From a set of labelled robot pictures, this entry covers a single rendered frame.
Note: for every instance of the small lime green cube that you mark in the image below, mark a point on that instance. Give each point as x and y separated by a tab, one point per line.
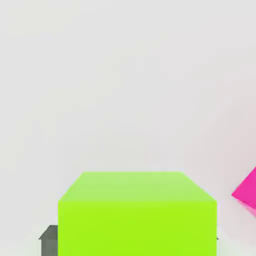
137	220

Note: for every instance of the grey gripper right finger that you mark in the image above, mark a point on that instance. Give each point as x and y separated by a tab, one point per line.
220	247

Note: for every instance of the small pink cube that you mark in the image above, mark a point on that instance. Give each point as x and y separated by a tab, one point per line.
247	192

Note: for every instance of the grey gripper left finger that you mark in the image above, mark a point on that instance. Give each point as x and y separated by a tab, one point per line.
50	242

